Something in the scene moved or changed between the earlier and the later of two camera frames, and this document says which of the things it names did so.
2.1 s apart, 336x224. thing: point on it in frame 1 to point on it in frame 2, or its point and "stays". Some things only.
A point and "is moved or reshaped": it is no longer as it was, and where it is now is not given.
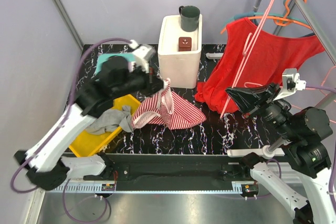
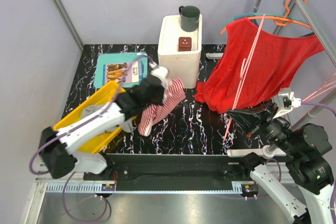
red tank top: x=250 y=58 stays
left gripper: x=155 y=83 to x=160 y=102
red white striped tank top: x=164 y=106 is moved or reshaped
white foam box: x=181 y=68 stays
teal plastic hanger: x=258 y=13 stays
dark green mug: x=189 y=18 stays
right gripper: x=246 y=98 to x=254 y=120
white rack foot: x=264 y=151 stays
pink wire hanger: x=245 y=53 to x=245 y=67
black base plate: x=173 y=168 stays
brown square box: x=185 y=44 stays
